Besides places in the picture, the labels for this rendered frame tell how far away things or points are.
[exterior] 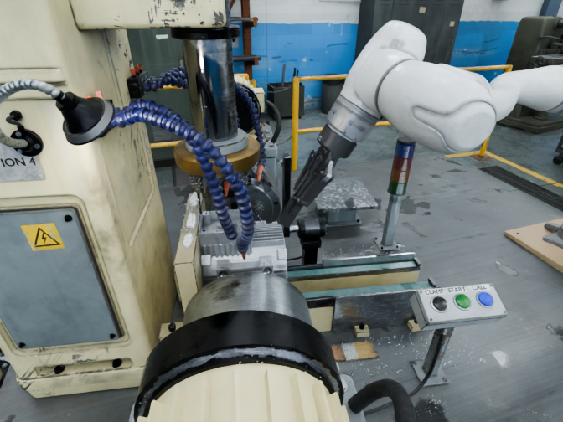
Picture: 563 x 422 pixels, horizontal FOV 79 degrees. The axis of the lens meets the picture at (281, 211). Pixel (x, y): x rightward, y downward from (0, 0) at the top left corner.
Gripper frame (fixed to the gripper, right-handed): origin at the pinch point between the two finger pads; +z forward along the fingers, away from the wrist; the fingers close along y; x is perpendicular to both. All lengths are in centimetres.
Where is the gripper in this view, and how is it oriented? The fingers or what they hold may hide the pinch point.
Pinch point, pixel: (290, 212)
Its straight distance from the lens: 76.1
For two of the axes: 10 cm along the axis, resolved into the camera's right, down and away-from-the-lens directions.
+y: 1.1, 5.0, -8.6
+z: -5.0, 7.8, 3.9
